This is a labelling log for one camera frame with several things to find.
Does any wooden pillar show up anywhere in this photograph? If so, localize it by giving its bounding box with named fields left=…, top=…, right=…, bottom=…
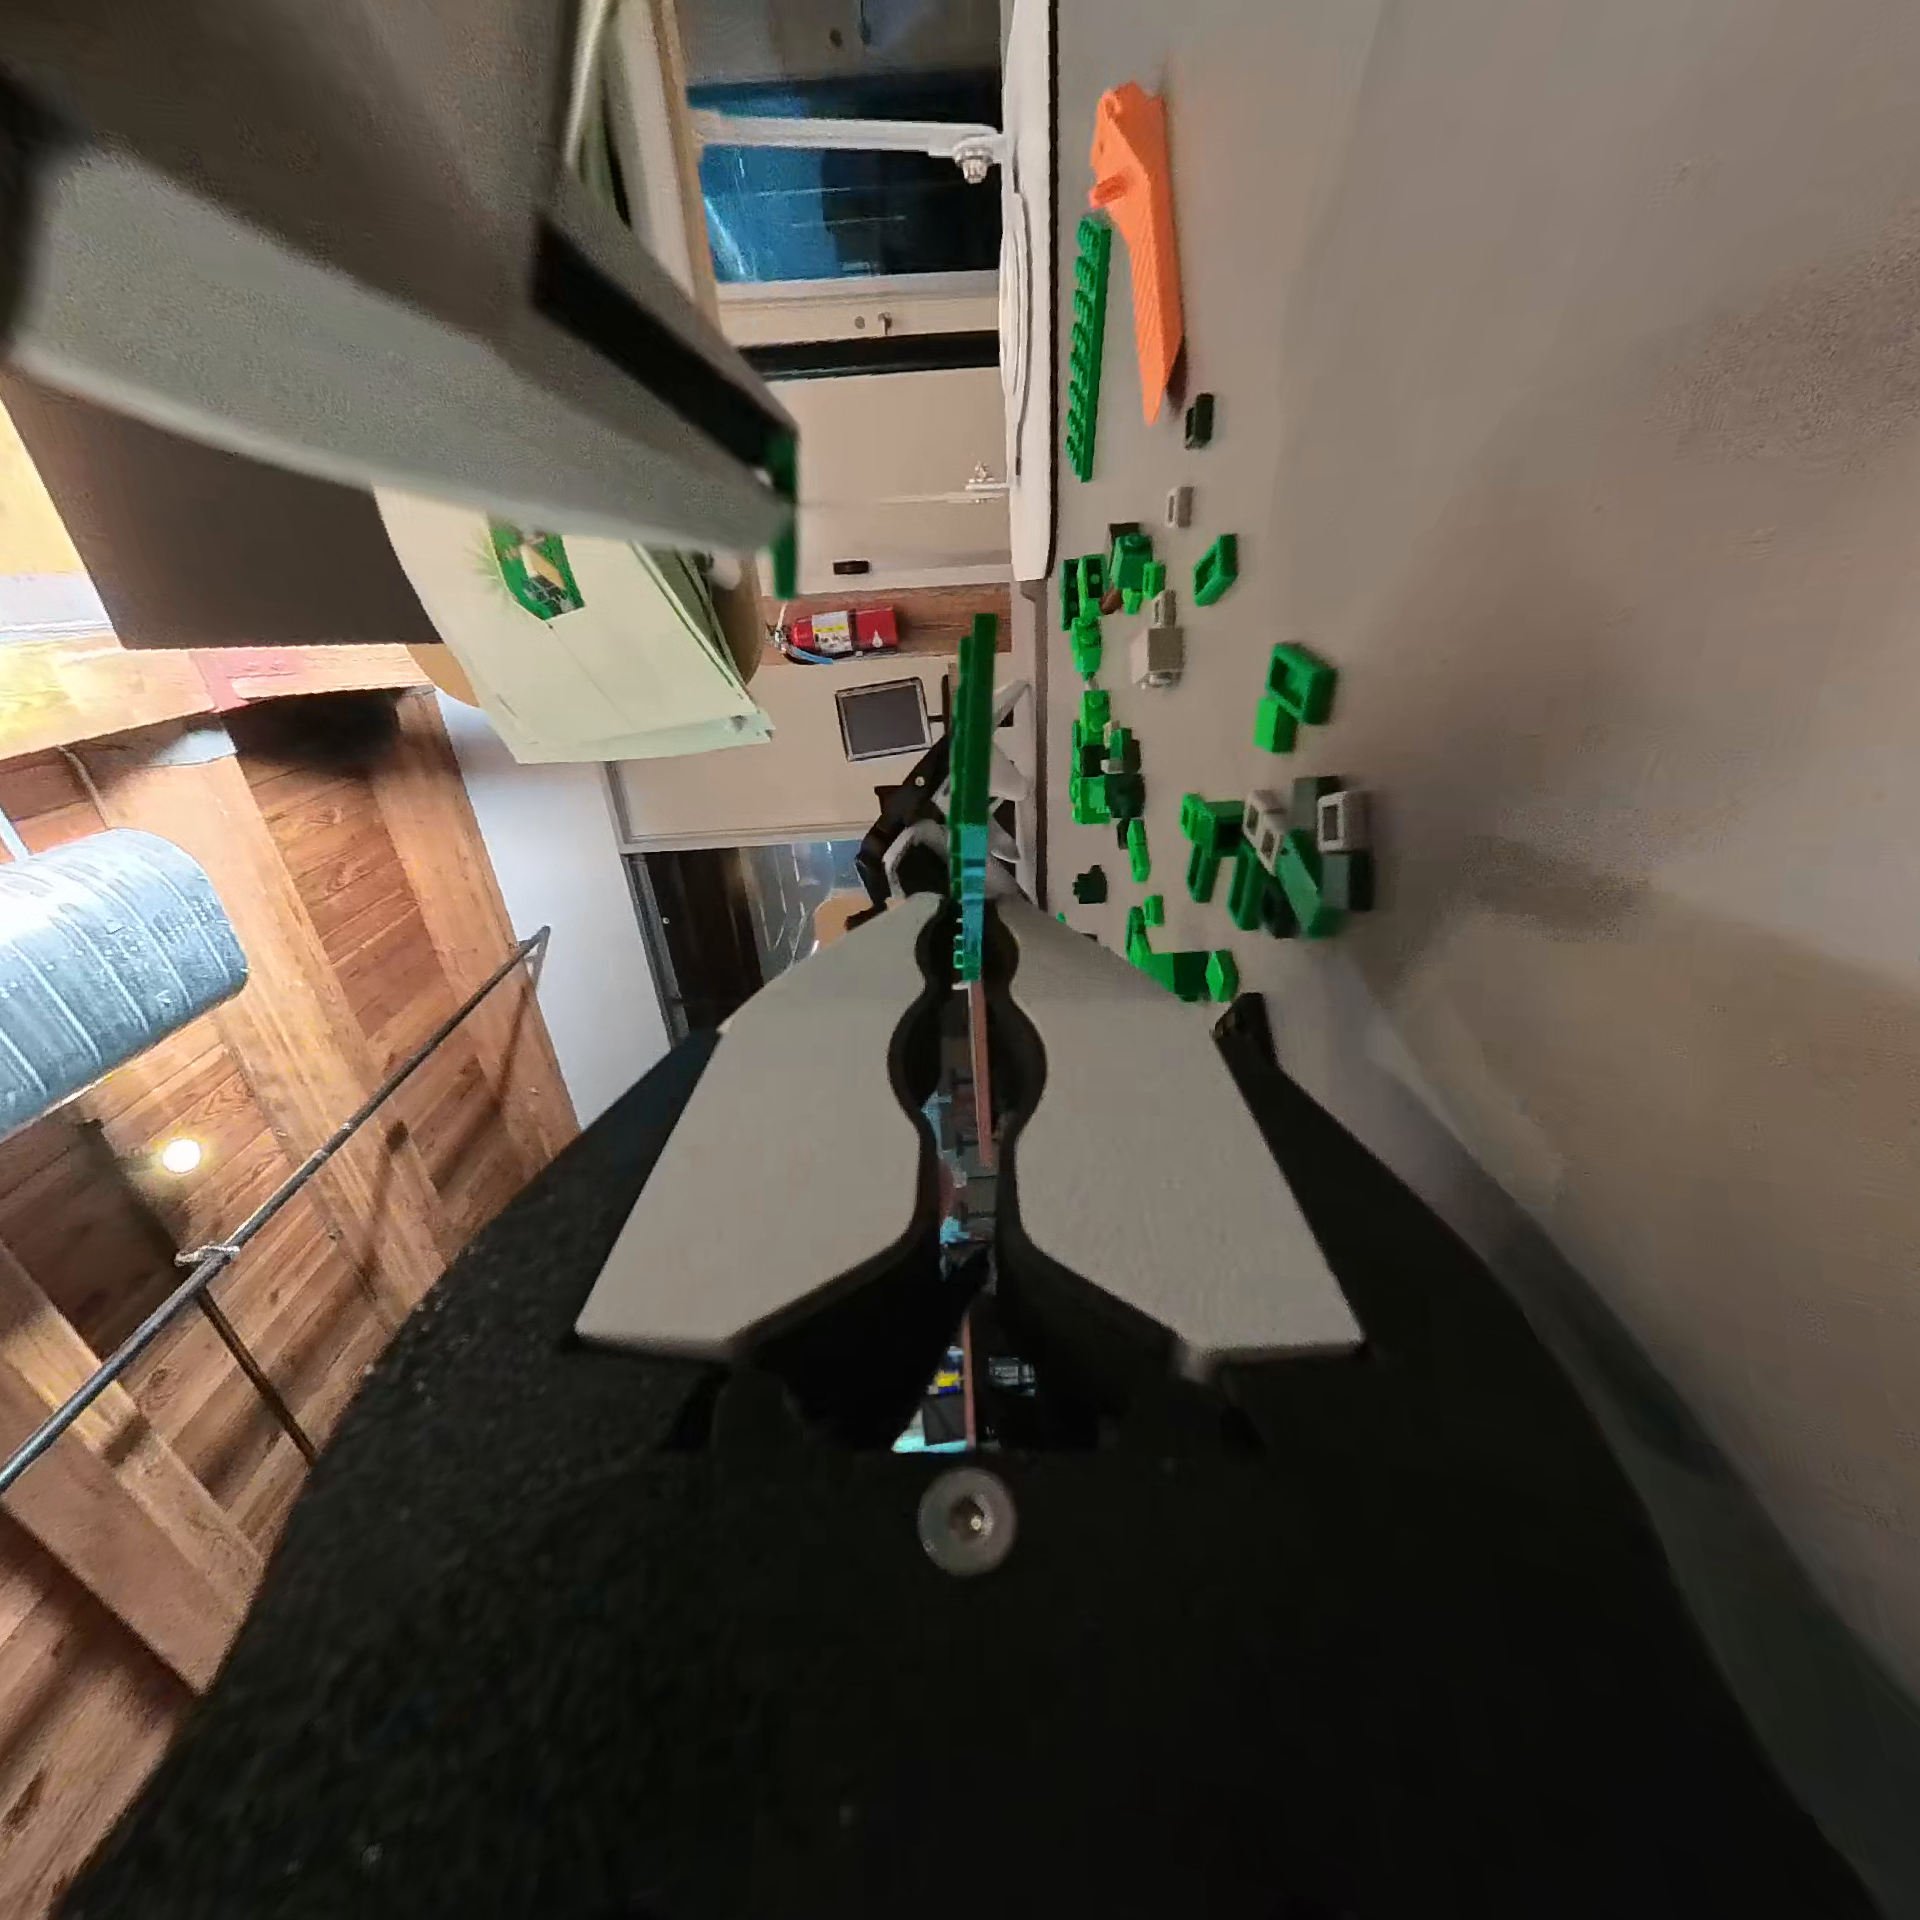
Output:
left=0, top=591, right=1039, bottom=725

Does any open instruction booklet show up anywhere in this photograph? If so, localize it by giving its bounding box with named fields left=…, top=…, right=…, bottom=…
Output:
left=372, top=486, right=778, bottom=769

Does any small green lego plate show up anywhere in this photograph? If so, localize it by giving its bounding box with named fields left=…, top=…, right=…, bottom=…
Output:
left=764, top=423, right=806, bottom=602

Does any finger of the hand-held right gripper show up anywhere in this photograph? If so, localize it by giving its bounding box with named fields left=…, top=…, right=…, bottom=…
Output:
left=0, top=0, right=582, bottom=230
left=0, top=87, right=806, bottom=559

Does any green lego baseplate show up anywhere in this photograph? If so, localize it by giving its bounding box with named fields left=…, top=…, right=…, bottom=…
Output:
left=945, top=610, right=1006, bottom=1023

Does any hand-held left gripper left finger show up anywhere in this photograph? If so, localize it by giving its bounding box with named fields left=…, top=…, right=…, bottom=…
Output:
left=573, top=893, right=954, bottom=1365

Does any black flat panel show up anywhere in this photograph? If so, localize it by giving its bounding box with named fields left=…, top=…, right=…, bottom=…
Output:
left=0, top=358, right=452, bottom=649

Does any red fire extinguisher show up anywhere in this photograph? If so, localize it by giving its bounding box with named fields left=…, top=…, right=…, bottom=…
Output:
left=765, top=602, right=902, bottom=663

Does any orange brick separator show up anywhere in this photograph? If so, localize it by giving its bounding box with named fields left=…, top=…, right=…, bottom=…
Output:
left=1085, top=85, right=1190, bottom=429

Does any pile of small lego pieces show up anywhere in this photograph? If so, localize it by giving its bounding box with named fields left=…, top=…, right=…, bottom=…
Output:
left=1054, top=517, right=1381, bottom=1009

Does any narrow green lego plate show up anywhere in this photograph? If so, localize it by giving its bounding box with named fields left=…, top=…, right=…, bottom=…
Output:
left=1062, top=209, right=1120, bottom=486

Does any small tablet on stand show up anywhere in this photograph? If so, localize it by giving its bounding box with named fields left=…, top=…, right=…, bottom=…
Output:
left=833, top=677, right=937, bottom=766

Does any white book stand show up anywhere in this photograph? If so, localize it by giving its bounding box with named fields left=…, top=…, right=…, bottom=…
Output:
left=569, top=0, right=1065, bottom=694

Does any black metal rod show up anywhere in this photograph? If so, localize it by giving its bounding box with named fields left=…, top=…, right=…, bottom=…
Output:
left=0, top=926, right=556, bottom=1497

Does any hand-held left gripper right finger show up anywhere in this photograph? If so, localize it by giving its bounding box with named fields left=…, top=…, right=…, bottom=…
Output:
left=986, top=903, right=1367, bottom=1365

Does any large blue-lit window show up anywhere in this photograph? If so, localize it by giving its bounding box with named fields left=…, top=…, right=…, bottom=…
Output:
left=680, top=66, right=1006, bottom=291

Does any silver ventilation duct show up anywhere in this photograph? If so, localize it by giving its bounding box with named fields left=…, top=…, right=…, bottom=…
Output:
left=0, top=827, right=253, bottom=1146

